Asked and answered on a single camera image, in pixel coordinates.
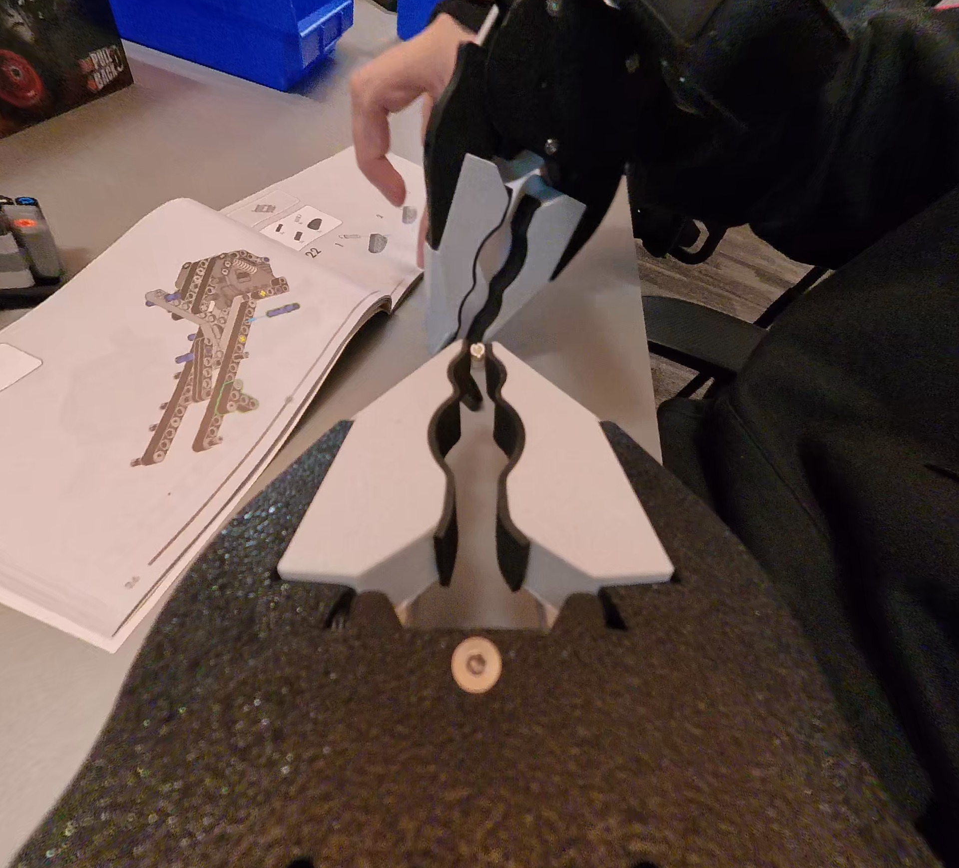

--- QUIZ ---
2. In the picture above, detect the open instruction booklet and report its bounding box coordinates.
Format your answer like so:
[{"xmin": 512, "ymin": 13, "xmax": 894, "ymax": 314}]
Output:
[{"xmin": 0, "ymin": 147, "xmax": 430, "ymax": 653}]

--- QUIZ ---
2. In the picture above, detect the person's right hand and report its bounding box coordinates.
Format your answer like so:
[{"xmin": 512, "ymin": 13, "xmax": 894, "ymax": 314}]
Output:
[{"xmin": 351, "ymin": 14, "xmax": 484, "ymax": 206}]

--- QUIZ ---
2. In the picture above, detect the grey desk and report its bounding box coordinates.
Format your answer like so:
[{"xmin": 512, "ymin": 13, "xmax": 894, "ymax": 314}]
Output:
[{"xmin": 0, "ymin": 0, "xmax": 664, "ymax": 868}]

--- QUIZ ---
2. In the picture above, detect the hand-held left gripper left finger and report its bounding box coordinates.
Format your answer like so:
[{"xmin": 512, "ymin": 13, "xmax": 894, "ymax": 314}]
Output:
[{"xmin": 277, "ymin": 342, "xmax": 469, "ymax": 629}]

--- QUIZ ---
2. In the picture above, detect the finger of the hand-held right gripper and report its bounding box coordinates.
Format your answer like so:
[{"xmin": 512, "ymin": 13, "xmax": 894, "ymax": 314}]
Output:
[
  {"xmin": 423, "ymin": 152, "xmax": 519, "ymax": 354},
  {"xmin": 474, "ymin": 173, "xmax": 589, "ymax": 345}
]

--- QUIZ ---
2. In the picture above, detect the black office chair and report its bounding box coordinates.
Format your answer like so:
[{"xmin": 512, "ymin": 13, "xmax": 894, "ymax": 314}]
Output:
[{"xmin": 641, "ymin": 267, "xmax": 834, "ymax": 399}]

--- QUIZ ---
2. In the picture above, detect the black toy truck box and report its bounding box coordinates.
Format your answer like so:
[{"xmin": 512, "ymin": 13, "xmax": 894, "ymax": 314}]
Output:
[{"xmin": 0, "ymin": 0, "xmax": 135, "ymax": 139}]

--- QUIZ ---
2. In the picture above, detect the person's black clothing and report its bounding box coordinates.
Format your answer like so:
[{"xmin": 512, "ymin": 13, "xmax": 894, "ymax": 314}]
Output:
[{"xmin": 629, "ymin": 0, "xmax": 959, "ymax": 868}]

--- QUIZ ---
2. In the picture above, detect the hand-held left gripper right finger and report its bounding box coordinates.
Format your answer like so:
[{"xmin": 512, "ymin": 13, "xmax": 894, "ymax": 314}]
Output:
[{"xmin": 485, "ymin": 341, "xmax": 677, "ymax": 631}]

